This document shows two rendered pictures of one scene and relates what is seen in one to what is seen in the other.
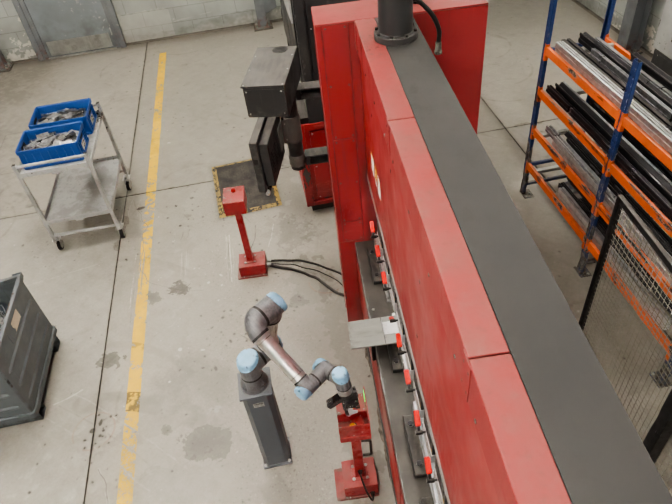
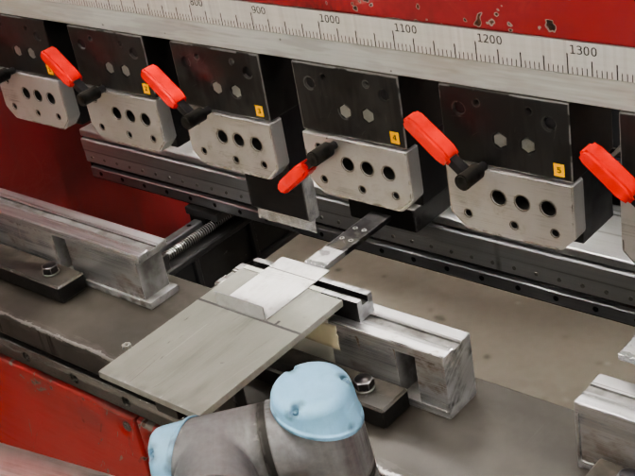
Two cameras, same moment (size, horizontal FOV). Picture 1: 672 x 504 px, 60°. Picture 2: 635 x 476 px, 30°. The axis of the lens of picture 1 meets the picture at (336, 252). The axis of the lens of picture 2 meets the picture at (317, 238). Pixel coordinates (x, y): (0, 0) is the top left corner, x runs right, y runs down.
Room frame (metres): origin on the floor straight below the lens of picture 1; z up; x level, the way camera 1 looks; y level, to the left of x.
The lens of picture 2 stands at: (0.94, 0.61, 1.81)
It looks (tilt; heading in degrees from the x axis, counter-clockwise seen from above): 29 degrees down; 316
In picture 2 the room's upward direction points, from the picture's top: 11 degrees counter-clockwise
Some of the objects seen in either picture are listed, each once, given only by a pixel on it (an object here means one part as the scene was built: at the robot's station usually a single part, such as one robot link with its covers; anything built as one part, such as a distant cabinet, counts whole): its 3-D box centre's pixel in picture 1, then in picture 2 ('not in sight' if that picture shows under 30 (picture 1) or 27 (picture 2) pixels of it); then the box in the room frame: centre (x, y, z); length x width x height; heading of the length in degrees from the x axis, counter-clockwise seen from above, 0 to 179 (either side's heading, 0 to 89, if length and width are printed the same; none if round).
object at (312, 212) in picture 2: not in sight; (281, 193); (1.94, -0.30, 1.13); 0.10 x 0.02 x 0.10; 1
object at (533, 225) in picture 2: (416, 355); (527, 151); (1.56, -0.30, 1.26); 0.15 x 0.09 x 0.17; 1
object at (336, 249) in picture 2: not in sight; (371, 216); (1.94, -0.46, 1.01); 0.26 x 0.12 x 0.05; 91
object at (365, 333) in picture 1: (374, 332); (223, 338); (1.94, -0.15, 1.00); 0.26 x 0.18 x 0.01; 91
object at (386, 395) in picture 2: (392, 348); (306, 375); (1.90, -0.24, 0.89); 0.30 x 0.05 x 0.03; 1
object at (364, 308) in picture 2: not in sight; (306, 288); (1.93, -0.30, 0.99); 0.20 x 0.03 x 0.03; 1
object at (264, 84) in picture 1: (281, 129); not in sight; (3.19, 0.25, 1.53); 0.51 x 0.25 x 0.85; 170
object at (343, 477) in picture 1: (355, 477); not in sight; (1.61, 0.05, 0.06); 0.25 x 0.20 x 0.12; 91
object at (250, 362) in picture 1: (249, 363); not in sight; (1.87, 0.52, 0.94); 0.13 x 0.12 x 0.14; 135
